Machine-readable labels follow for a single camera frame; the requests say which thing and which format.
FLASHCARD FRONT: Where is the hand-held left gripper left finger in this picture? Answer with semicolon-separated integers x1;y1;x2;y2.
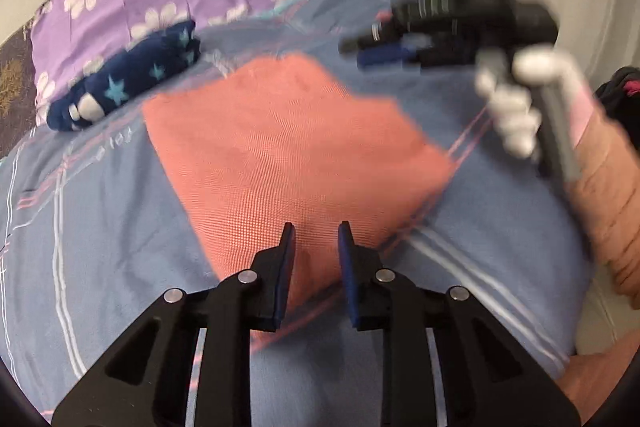
51;222;297;427

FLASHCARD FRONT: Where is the person's leg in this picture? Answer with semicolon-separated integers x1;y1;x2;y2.
556;332;640;424

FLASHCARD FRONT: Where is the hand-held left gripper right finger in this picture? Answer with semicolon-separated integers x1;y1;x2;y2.
337;221;582;427

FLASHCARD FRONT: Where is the orange knit cloth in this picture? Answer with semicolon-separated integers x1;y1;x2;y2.
142;52;459;314

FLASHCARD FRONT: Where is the navy star print cloth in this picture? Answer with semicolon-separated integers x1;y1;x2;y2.
47;20;202;133

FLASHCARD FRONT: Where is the blue striped bedsheet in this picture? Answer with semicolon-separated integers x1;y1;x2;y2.
0;0;597;414

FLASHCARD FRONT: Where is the dark cloth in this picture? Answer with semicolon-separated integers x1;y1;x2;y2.
594;66;640;134

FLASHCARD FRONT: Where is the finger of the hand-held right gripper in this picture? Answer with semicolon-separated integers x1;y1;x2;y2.
356;34;482;70
339;0;452;54

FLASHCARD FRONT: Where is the person's right hand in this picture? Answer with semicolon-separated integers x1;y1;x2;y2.
473;47;587;160

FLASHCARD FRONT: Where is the dark patterned blanket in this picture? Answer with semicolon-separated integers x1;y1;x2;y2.
0;22;39;158

